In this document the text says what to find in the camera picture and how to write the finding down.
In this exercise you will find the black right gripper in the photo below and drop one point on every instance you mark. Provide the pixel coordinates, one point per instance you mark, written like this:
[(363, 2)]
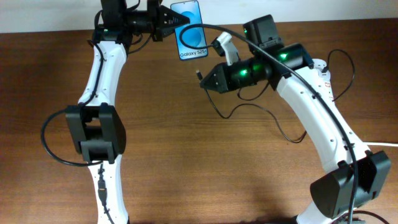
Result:
[(222, 73)]

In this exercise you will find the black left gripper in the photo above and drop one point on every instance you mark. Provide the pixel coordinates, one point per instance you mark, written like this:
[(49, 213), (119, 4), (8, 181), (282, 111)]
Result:
[(157, 17)]

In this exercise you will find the blue Galaxy smartphone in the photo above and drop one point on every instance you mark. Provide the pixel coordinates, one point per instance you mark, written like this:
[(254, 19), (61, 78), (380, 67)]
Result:
[(194, 37)]

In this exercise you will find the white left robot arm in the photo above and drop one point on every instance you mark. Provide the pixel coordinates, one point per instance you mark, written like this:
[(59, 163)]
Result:
[(97, 131)]

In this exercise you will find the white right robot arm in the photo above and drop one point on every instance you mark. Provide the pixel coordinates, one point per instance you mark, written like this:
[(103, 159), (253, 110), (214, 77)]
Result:
[(353, 174)]

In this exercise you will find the white power strip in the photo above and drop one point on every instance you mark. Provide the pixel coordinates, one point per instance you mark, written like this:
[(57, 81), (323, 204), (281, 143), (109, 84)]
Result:
[(325, 75)]

